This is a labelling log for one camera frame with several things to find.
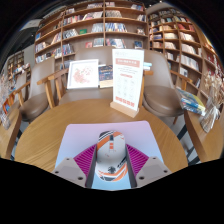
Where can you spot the white sign on wooden base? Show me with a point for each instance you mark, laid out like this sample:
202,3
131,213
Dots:
127,80

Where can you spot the glass vase with dried flowers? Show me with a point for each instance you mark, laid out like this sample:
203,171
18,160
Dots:
210,116

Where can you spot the curved wooden bookshelf unit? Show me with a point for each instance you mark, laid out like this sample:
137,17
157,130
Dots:
186,40

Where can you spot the wide wooden bookshelf unit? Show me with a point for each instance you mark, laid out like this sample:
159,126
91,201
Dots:
90,28

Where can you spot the white hanging ceiling panel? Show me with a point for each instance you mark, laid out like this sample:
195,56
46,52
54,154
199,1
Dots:
30,24

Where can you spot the white orange patterned computer mouse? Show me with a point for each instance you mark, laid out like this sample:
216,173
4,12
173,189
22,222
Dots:
111,156

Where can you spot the white framed floral picture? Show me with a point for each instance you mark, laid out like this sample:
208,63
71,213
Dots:
82,74

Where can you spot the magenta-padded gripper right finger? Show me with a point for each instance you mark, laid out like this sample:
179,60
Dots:
155,168

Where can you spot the stack of colourful books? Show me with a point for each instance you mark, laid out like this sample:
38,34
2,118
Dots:
192,102

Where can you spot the round wooden side table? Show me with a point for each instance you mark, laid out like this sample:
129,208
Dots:
8,143

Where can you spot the small distant bookshelf unit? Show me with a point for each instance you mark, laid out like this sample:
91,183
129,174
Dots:
16,65

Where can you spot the pink blue gradient mouse pad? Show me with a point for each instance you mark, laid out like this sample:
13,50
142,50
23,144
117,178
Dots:
80,136

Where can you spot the dark covered book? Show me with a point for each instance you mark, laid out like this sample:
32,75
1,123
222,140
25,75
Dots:
105,76

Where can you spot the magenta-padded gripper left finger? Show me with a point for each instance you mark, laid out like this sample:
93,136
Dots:
68,168

